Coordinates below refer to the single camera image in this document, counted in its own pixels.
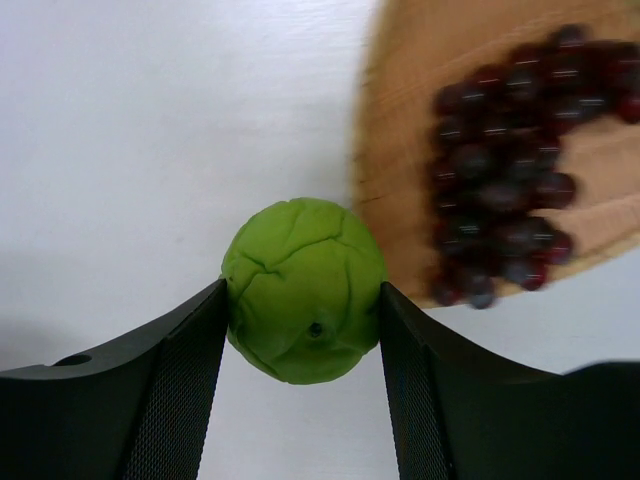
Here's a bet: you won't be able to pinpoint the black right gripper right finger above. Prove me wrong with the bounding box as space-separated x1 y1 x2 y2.
380 284 639 479

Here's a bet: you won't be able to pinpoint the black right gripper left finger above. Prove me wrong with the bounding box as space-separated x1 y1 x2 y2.
1 280 229 479

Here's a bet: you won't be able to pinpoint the green fake apple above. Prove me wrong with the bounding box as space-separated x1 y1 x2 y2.
220 198 387 385

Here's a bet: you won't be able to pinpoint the dark red fake grapes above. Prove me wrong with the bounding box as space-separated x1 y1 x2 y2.
428 24 639 309

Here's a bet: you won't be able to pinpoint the woven bamboo fruit bowl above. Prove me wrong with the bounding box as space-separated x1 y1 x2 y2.
352 1 639 308

